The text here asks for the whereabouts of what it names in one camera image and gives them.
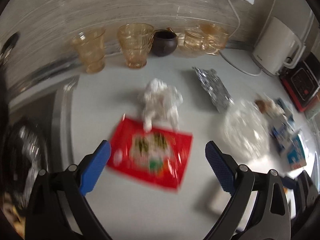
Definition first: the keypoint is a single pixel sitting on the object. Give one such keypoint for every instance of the clear plastic bag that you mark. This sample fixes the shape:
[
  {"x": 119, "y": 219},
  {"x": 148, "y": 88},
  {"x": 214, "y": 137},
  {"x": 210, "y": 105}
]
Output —
[{"x": 245, "y": 131}]

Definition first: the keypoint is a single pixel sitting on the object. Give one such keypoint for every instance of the amber glass cup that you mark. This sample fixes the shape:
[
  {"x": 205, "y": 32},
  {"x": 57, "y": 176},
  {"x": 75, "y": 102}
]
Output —
[
  {"x": 216, "y": 37},
  {"x": 195, "y": 42},
  {"x": 89, "y": 45},
  {"x": 135, "y": 41}
]

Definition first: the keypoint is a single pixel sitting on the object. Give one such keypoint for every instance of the red black blender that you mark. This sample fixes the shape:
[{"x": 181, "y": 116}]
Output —
[{"x": 302, "y": 82}]

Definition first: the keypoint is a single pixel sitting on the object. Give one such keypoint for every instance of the amber glass cup leftmost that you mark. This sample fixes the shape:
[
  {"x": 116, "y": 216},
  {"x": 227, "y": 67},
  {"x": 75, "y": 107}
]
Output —
[{"x": 89, "y": 45}]

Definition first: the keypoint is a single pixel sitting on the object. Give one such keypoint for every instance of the dark brown small pot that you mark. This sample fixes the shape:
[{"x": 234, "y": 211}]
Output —
[{"x": 164, "y": 42}]

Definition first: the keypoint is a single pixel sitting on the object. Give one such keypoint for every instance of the red snack wrapper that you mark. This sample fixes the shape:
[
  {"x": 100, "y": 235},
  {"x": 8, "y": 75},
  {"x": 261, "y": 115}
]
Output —
[{"x": 158, "y": 157}]

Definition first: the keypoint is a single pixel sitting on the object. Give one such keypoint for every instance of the brown walnut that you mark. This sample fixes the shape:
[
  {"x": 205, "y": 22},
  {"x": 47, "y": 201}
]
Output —
[{"x": 262, "y": 106}]

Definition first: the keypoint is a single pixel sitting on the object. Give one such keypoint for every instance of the gas stove with foil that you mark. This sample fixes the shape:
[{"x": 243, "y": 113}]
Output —
[{"x": 38, "y": 138}]

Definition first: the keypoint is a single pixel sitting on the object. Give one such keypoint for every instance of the white electric kettle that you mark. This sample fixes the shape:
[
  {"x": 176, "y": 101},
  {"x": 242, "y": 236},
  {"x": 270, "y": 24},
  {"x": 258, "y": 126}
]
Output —
[{"x": 278, "y": 47}]

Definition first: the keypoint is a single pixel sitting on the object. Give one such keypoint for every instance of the crumpled aluminium foil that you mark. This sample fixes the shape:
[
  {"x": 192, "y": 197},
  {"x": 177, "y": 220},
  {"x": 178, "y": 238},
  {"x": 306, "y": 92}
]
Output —
[{"x": 216, "y": 90}]

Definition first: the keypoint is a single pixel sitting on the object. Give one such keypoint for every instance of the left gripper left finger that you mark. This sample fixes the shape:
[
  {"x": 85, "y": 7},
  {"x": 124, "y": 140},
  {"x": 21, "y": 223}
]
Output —
[{"x": 91, "y": 167}]

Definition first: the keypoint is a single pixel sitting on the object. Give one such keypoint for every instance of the amber glass cup rightmost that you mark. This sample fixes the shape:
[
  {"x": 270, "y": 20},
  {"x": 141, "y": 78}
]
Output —
[{"x": 216, "y": 37}]

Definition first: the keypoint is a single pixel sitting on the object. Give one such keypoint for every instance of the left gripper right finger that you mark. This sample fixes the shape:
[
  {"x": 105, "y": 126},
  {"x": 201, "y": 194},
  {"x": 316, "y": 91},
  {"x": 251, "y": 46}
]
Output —
[{"x": 223, "y": 166}]

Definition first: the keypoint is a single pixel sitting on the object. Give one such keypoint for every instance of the blue white milk carton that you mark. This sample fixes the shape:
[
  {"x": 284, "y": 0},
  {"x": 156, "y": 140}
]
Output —
[{"x": 294, "y": 152}]

